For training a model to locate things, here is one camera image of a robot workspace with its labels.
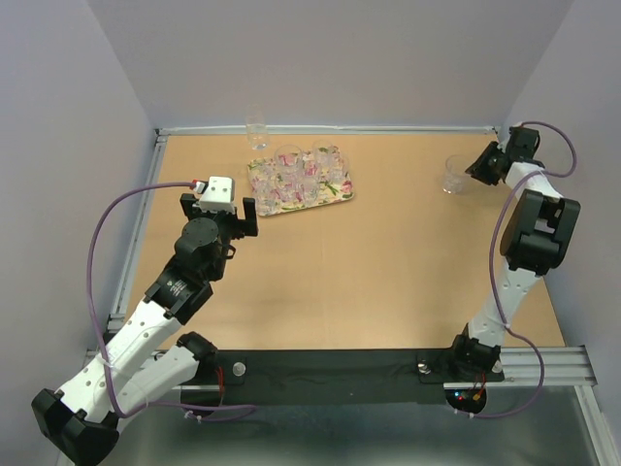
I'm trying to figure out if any tall clear glass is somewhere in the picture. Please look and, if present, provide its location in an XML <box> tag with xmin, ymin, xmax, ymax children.
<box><xmin>245</xmin><ymin>105</ymin><xmax>270</xmax><ymax>150</ymax></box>

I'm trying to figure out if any aluminium front frame rail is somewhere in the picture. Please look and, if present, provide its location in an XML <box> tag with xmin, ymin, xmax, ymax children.
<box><xmin>77</xmin><ymin>344</ymin><xmax>596</xmax><ymax>389</ymax></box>

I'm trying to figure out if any floral patterned tray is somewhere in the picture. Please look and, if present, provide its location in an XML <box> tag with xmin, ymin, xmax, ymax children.
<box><xmin>246</xmin><ymin>148</ymin><xmax>354</xmax><ymax>216</ymax></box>

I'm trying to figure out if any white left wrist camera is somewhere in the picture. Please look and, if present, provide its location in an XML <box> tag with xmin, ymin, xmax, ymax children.
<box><xmin>198</xmin><ymin>177</ymin><xmax>235</xmax><ymax>214</ymax></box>

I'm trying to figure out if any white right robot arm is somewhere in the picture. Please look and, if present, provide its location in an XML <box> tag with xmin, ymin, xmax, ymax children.
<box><xmin>446</xmin><ymin>120</ymin><xmax>581</xmax><ymax>379</ymax></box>

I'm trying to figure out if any small clear glass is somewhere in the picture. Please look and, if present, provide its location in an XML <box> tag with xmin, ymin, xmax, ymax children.
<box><xmin>300</xmin><ymin>177</ymin><xmax>320</xmax><ymax>206</ymax></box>

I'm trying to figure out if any clear faceted glass tumbler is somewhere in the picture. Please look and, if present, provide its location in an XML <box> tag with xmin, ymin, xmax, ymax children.
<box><xmin>311</xmin><ymin>140</ymin><xmax>339</xmax><ymax>168</ymax></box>

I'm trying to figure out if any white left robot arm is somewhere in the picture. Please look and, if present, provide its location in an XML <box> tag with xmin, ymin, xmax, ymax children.
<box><xmin>31</xmin><ymin>194</ymin><xmax>258</xmax><ymax>465</ymax></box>

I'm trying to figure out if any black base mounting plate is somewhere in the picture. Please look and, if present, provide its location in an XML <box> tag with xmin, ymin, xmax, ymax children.
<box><xmin>180</xmin><ymin>349</ymin><xmax>504</xmax><ymax>407</ymax></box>

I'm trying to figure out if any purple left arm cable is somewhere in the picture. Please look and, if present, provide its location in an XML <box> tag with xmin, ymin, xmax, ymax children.
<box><xmin>86</xmin><ymin>180</ymin><xmax>258</xmax><ymax>422</ymax></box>

